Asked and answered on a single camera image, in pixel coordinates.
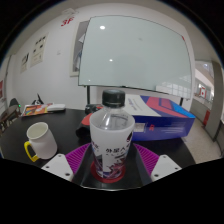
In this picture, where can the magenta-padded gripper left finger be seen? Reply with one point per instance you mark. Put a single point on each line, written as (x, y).
(58, 166)

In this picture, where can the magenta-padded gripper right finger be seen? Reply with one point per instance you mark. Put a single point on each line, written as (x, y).
(165, 166)

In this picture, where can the clear bottle with white label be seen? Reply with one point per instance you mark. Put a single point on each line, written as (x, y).
(111, 146)

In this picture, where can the blue and white cardboard box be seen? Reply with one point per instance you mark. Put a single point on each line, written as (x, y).
(166, 121)

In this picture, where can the flat round red coaster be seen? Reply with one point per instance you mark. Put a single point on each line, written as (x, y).
(108, 180)

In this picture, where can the flat white case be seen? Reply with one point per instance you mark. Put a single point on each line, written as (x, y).
(56, 107)

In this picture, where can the colourful book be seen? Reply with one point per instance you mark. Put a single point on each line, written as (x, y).
(35, 110)

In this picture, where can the red floor cabinet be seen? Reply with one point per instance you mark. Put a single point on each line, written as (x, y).
(207, 118)

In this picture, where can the black metal-legged table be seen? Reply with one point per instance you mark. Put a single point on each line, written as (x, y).
(220, 131)

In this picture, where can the small black triangular stand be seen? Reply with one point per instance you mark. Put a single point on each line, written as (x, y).
(38, 100)

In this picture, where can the white whiteboard eraser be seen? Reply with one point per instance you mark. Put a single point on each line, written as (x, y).
(163, 88)

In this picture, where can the red and white flag sign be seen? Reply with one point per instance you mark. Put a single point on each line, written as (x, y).
(202, 91)

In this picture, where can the whiteboard on black stand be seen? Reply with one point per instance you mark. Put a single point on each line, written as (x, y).
(133, 53)

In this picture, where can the framed notice board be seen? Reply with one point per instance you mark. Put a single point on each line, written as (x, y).
(75, 50)

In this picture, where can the small white wall poster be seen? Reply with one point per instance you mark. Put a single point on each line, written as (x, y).
(25, 62)

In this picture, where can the large white wall poster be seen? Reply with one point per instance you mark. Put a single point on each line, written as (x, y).
(39, 50)

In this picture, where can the red wall sign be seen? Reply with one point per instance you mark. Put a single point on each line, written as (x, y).
(67, 22)

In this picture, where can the white wall-mounted fixture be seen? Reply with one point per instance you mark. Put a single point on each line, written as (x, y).
(70, 12)

